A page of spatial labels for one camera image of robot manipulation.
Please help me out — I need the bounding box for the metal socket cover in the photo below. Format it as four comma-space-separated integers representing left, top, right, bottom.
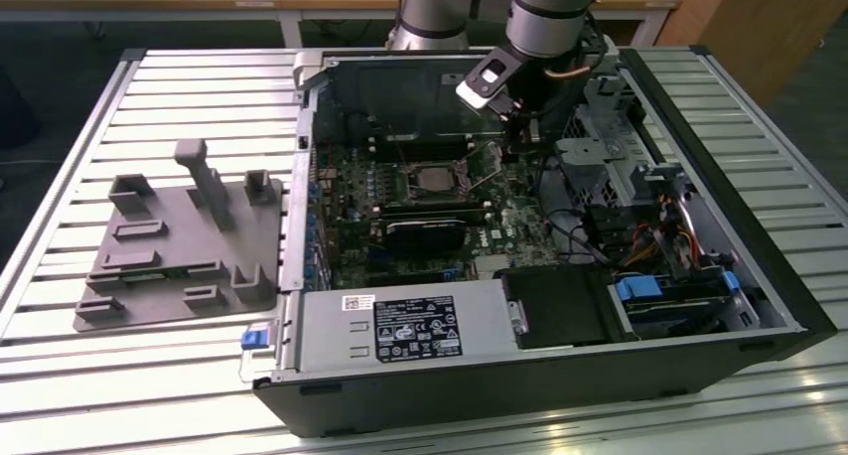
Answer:
462, 139, 512, 176

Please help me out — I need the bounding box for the silver CPU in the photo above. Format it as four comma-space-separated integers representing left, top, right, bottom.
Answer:
410, 169, 458, 192

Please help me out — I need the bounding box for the black RAM slot block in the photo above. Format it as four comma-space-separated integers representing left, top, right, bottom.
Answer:
366, 129, 469, 164

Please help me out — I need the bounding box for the black CPU socket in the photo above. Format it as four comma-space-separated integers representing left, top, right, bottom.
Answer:
401, 160, 473, 204

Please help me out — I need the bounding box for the silver disk bay cage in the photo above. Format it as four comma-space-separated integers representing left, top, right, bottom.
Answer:
553, 75, 684, 211

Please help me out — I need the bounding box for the green motherboard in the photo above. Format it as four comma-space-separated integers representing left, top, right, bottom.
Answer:
310, 136, 564, 290

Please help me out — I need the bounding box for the black RAM stick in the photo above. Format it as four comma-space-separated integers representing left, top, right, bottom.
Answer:
377, 199, 484, 213
381, 207, 486, 223

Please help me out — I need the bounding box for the black graphics card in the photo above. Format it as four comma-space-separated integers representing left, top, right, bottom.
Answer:
380, 217, 469, 255

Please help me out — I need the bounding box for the silver chipset heatsink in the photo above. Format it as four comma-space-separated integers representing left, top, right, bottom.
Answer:
474, 254, 510, 277

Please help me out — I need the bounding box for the wooden cabinet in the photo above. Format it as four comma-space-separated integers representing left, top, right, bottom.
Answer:
654, 0, 848, 108

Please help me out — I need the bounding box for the blue disk carrier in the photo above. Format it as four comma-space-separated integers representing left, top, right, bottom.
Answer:
613, 273, 664, 308

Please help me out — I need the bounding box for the black plastic shroud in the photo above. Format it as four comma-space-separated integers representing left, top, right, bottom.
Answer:
494, 264, 634, 351

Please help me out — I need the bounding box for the black disk drive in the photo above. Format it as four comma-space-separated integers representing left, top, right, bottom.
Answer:
621, 283, 737, 335

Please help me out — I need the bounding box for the grey power supply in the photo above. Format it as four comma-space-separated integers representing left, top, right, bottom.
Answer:
290, 281, 522, 372

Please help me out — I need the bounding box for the black PC case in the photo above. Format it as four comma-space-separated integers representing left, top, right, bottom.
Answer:
250, 45, 840, 439

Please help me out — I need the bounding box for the grey parts rack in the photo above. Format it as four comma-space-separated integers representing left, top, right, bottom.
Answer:
70, 137, 288, 333

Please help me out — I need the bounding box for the green RAM stick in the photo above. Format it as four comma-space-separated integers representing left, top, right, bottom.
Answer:
117, 269, 190, 280

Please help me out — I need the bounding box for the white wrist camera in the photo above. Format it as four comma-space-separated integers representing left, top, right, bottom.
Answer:
454, 47, 526, 111

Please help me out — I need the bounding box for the black wire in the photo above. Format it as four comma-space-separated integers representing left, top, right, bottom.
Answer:
538, 209, 614, 265

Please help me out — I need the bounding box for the coloured wire bundle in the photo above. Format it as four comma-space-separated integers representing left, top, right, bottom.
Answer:
628, 224, 704, 270

